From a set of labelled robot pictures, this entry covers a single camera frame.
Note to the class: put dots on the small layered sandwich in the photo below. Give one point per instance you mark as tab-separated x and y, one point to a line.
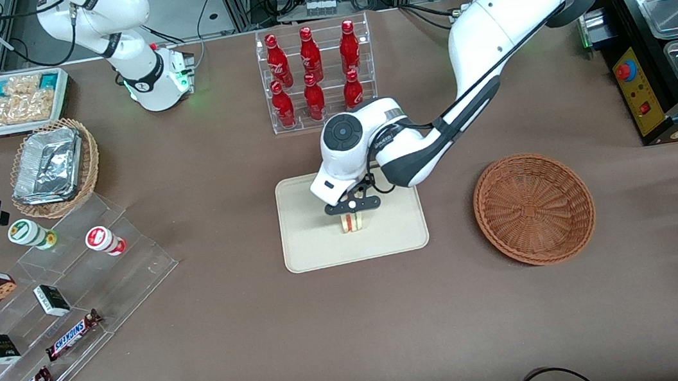
352	222

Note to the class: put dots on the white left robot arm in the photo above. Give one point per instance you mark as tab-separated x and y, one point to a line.
487	23

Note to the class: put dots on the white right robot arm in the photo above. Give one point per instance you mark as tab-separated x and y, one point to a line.
123	10

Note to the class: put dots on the beige plastic tray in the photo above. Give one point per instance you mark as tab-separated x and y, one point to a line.
320	244

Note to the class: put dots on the small light wicker basket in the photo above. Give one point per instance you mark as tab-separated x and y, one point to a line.
90	156

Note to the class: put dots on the large brown wicker basket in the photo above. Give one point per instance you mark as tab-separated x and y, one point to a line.
535	208

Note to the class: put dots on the green lid sunflower cup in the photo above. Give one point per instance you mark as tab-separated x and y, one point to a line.
27	233

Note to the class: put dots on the clear acrylic bottle rack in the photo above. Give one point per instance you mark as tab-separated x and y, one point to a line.
333	120

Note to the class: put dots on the silver foil wrapped packages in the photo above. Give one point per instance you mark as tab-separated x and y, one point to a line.
48	165

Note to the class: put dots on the red cola bottle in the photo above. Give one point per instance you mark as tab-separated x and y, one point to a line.
349	47
310	55
278	62
283	107
353	91
314	99

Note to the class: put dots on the clear bag of crackers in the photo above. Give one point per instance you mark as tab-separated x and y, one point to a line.
18	109
22	84

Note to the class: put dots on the red lid yogurt cup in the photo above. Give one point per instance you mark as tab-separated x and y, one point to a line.
102	240

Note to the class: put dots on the clear acrylic stepped display stand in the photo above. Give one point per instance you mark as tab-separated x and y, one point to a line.
98	285

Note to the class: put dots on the white power strip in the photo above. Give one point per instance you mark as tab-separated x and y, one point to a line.
321	6

